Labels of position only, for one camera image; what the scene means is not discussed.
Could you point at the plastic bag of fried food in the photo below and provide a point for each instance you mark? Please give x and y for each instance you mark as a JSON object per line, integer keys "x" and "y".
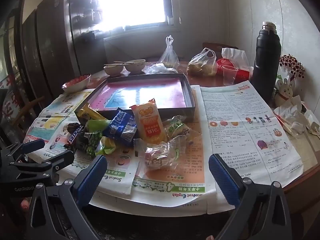
{"x": 202, "y": 65}

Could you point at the crumpled white tissues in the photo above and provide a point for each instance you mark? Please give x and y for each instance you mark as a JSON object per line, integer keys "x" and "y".
{"x": 292, "y": 113}

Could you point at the blue cookie packet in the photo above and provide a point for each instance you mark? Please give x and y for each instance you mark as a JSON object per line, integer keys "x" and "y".
{"x": 121, "y": 127}

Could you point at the pink book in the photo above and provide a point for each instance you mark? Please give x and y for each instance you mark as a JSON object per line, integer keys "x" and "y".
{"x": 150, "y": 90}

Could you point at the window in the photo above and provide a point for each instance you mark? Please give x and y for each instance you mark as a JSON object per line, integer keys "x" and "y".
{"x": 132, "y": 2}

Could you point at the wooden chair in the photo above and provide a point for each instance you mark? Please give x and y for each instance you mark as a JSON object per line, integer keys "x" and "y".
{"x": 27, "y": 110}

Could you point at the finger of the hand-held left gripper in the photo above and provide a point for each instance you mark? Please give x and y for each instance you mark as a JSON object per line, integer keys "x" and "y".
{"x": 55, "y": 161}
{"x": 27, "y": 146}

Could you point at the wooden chair carved back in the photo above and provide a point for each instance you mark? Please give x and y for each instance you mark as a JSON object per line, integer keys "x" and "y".
{"x": 217, "y": 45}

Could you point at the brown chocolate bar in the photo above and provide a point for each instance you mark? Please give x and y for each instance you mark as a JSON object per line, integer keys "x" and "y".
{"x": 75, "y": 135}

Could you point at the white ceramic bowl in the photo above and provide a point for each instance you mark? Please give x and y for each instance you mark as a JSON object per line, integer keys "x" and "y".
{"x": 135, "y": 66}
{"x": 113, "y": 70}

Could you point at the dark tall cabinet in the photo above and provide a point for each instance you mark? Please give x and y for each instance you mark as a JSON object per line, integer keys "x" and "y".
{"x": 32, "y": 55}

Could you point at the glass door red lettering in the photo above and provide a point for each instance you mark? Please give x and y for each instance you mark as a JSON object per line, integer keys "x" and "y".
{"x": 11, "y": 80}

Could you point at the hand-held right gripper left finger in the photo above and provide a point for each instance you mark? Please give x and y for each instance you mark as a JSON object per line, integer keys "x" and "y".
{"x": 92, "y": 177}

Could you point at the red white flower decoration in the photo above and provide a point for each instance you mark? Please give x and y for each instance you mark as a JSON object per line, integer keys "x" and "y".
{"x": 291, "y": 65}

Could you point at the crumpled clear plastic bag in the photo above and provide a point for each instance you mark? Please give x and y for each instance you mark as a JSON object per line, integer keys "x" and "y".
{"x": 157, "y": 69}

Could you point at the dark green pea packet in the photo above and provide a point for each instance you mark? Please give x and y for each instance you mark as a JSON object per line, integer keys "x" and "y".
{"x": 88, "y": 143}

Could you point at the tied clear plastic bag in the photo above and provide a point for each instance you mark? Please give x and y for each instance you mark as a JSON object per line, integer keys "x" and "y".
{"x": 170, "y": 56}

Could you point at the clear plastic cup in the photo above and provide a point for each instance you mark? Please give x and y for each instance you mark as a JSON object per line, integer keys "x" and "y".
{"x": 229, "y": 76}

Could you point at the red patterned bowl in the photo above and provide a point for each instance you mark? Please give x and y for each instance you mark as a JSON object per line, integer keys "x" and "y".
{"x": 76, "y": 83}

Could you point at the clear green snack packet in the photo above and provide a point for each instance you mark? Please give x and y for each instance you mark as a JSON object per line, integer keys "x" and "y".
{"x": 107, "y": 147}

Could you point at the wooden chopstick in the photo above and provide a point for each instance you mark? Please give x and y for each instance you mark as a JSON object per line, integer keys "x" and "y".
{"x": 112, "y": 65}
{"x": 122, "y": 62}

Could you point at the wooden rabbit ornament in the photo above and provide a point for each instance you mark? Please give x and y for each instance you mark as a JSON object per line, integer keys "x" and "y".
{"x": 285, "y": 92}

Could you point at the red tissue pack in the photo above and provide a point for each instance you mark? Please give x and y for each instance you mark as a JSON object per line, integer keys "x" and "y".
{"x": 236, "y": 60}

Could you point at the light green snack packet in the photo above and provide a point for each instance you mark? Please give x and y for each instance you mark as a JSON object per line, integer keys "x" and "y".
{"x": 96, "y": 125}

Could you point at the person's left hand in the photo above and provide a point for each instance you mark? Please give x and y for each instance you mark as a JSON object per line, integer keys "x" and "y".
{"x": 25, "y": 205}

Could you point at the orange corn sausage packet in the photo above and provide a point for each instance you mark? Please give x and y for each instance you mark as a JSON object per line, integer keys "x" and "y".
{"x": 150, "y": 122}

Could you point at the dark refrigerator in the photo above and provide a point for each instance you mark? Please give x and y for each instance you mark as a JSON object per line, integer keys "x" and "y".
{"x": 70, "y": 37}

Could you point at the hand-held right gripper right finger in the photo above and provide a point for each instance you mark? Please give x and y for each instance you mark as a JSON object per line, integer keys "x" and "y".
{"x": 223, "y": 180}

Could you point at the yellow snack packet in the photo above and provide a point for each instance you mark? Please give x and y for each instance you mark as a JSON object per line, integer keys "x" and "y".
{"x": 86, "y": 112}

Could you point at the clear rice cracker packet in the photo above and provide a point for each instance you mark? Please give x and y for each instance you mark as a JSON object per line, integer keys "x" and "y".
{"x": 175, "y": 127}
{"x": 192, "y": 133}

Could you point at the brown cake clear wrapper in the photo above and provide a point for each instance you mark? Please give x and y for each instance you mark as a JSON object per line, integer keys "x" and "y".
{"x": 160, "y": 158}

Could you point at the dark shallow cardboard box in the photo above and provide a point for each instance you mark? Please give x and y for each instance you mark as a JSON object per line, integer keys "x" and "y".
{"x": 175, "y": 113}

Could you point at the black thermos bottle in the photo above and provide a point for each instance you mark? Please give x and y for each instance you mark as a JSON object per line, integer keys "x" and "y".
{"x": 266, "y": 57}

